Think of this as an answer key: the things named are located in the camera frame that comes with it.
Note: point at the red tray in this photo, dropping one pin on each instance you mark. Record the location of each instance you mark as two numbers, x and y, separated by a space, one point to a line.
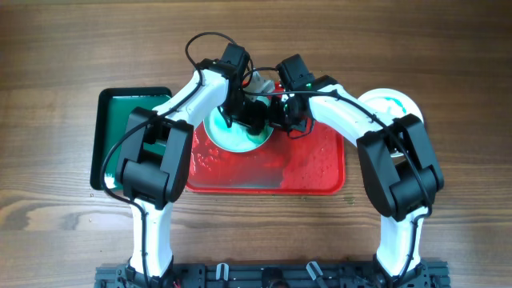
284 164

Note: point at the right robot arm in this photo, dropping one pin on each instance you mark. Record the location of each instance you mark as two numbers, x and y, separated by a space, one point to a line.
400 171

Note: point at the white plate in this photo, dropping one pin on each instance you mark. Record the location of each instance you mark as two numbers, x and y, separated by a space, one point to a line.
391 102
236 139

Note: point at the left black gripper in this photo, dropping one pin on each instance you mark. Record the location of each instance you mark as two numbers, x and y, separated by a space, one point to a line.
251 121

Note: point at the green tray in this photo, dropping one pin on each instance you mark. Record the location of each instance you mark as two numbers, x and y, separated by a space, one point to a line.
114 108

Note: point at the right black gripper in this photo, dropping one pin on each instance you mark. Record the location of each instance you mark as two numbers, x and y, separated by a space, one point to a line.
274 119

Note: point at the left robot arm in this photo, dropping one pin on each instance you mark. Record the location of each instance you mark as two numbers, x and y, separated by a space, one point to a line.
154 160

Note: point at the black aluminium base frame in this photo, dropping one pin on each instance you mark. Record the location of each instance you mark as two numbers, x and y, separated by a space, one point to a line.
312 274

